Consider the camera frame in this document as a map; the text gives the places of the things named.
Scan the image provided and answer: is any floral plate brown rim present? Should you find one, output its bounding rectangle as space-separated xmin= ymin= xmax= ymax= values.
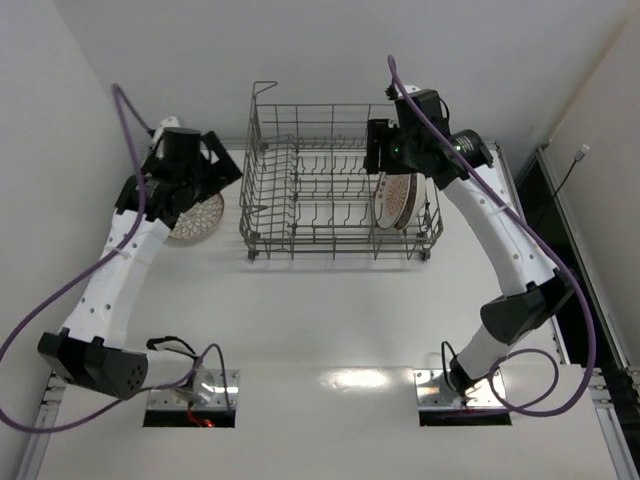
xmin=167 ymin=193 xmax=225 ymax=245
xmin=394 ymin=173 xmax=426 ymax=231

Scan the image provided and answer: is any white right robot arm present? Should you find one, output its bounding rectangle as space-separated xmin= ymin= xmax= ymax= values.
xmin=365 ymin=85 xmax=573 ymax=394

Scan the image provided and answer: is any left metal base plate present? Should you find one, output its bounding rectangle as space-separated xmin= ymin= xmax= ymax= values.
xmin=146 ymin=369 xmax=240 ymax=412

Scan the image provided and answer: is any aluminium frame rail right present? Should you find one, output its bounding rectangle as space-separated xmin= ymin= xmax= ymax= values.
xmin=515 ymin=144 xmax=639 ymax=479

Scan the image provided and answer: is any metal base plate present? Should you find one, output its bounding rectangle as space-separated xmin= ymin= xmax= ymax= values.
xmin=146 ymin=369 xmax=240 ymax=412
xmin=413 ymin=368 xmax=503 ymax=413

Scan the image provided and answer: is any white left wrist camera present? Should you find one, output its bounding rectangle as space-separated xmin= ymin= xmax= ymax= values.
xmin=151 ymin=116 xmax=182 ymax=147

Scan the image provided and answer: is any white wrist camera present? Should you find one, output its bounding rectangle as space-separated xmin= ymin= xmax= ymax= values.
xmin=151 ymin=116 xmax=182 ymax=147
xmin=392 ymin=85 xmax=420 ymax=98

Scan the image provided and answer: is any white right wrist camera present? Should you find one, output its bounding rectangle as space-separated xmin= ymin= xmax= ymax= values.
xmin=392 ymin=85 xmax=420 ymax=98

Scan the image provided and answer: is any grey wire dish rack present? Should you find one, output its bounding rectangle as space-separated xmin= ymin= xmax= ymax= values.
xmin=239 ymin=81 xmax=444 ymax=261

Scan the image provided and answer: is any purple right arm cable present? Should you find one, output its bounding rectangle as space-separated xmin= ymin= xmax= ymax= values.
xmin=385 ymin=54 xmax=600 ymax=419

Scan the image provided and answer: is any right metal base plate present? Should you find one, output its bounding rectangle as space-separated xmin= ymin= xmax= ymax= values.
xmin=413 ymin=368 xmax=503 ymax=413

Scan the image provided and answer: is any black wall cable white plug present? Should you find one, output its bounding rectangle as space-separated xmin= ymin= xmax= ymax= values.
xmin=529 ymin=143 xmax=591 ymax=236

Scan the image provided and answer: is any orange sunburst plate dark rim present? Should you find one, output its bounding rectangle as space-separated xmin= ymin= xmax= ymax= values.
xmin=373 ymin=173 xmax=413 ymax=230

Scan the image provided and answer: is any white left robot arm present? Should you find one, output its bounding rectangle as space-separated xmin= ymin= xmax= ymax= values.
xmin=37 ymin=127 xmax=242 ymax=400

